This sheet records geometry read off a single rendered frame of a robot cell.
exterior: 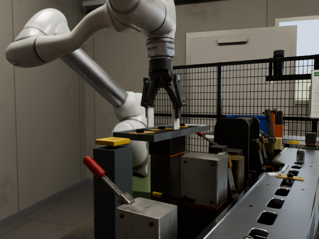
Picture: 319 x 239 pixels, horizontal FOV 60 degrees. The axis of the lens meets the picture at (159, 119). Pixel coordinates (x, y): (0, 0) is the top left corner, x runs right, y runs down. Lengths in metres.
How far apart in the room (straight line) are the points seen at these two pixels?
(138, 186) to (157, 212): 0.97
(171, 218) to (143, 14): 0.48
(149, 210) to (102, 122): 3.75
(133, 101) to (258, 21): 2.67
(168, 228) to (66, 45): 0.75
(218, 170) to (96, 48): 3.79
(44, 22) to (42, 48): 0.17
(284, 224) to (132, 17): 0.57
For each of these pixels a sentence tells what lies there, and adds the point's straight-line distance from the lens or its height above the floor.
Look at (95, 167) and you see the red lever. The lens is 0.58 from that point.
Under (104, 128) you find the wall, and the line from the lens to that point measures 4.21.
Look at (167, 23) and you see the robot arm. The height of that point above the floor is 1.48.
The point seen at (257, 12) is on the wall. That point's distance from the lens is 3.87.
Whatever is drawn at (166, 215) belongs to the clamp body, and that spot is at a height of 1.06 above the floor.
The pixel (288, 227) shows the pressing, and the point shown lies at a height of 1.00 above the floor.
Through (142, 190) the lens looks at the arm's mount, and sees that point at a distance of 1.45.
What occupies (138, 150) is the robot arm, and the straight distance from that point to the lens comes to 1.37.
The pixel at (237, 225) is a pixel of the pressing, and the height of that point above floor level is 1.00.
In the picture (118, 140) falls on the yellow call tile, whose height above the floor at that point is 1.16.
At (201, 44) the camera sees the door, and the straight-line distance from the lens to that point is 3.76.
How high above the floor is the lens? 1.25
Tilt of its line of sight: 3 degrees down
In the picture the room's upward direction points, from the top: straight up
